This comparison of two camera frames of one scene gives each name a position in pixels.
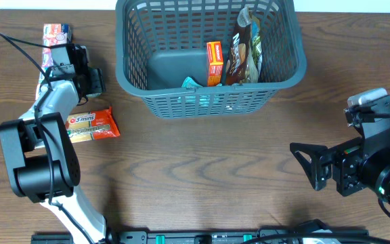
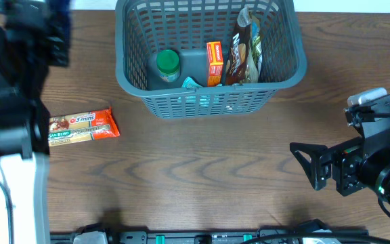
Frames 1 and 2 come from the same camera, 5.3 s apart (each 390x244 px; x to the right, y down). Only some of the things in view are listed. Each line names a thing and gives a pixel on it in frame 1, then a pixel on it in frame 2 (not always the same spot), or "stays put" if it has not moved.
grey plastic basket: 158,45 stays put
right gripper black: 326,166 stays put
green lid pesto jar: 93,95 -> 168,65
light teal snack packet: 189,83 stays put
